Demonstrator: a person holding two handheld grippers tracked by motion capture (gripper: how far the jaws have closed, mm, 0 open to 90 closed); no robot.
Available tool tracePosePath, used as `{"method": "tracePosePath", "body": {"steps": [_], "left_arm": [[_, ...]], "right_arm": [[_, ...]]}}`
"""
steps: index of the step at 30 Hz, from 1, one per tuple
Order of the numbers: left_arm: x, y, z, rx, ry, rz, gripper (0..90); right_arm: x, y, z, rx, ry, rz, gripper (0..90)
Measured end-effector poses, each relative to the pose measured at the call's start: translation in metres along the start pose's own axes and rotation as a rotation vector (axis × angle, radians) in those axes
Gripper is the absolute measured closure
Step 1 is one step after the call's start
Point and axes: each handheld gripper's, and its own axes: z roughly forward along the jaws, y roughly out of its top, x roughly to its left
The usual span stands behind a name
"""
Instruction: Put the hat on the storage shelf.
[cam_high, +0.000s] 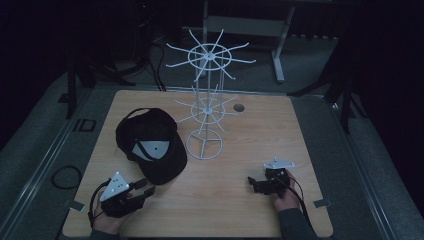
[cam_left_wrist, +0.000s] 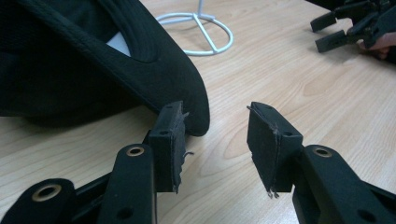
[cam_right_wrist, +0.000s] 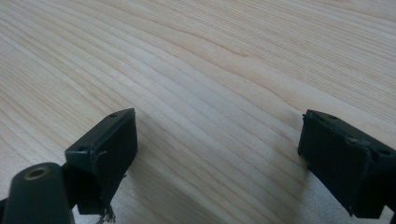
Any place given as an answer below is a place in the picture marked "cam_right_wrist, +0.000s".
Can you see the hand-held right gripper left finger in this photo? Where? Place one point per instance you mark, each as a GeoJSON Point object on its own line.
{"type": "Point", "coordinates": [106, 155]}

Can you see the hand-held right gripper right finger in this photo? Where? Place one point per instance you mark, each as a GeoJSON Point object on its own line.
{"type": "Point", "coordinates": [345, 168]}

